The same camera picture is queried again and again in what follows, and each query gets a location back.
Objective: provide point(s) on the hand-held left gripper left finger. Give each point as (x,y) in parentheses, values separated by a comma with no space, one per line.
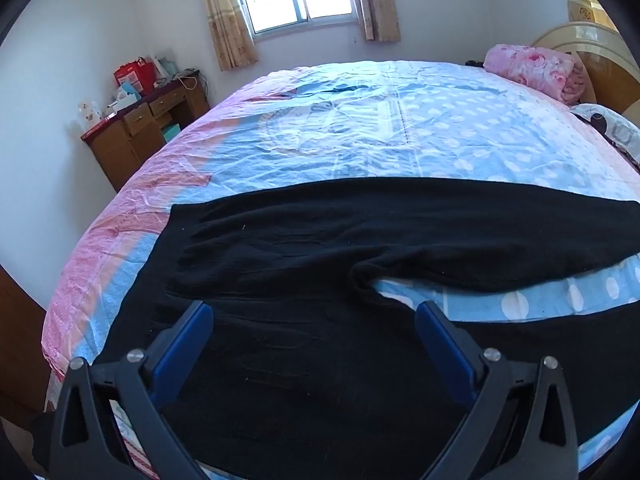
(199,321)

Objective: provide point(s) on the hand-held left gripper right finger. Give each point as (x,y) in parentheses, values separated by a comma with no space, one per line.
(430,322)

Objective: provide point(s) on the black pants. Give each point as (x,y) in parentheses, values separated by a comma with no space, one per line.
(300,240)

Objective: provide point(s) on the brown wooden wardrobe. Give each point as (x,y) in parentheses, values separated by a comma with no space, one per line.
(20,350)

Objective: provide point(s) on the wooden desk with drawers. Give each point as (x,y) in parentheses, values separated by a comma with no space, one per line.
(115,150)

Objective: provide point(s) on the polka-dot blue pink bedsheet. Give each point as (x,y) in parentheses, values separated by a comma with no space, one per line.
(375,125)

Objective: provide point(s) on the teal tissue box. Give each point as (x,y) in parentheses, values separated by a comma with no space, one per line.
(126,94)

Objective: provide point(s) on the red paper bag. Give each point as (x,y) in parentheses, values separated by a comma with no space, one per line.
(132,75)

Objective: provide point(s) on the small black object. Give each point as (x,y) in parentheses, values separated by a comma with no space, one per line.
(475,63)

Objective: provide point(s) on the patterned grey pillow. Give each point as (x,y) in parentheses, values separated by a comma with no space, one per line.
(620,130)

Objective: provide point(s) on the pink floral blanket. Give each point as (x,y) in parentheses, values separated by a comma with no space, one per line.
(530,65)

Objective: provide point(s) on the beige floral curtain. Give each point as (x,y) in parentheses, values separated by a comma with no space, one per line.
(225,25)
(380,5)

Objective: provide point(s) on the cream wooden headboard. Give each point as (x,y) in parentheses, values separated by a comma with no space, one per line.
(610,75)

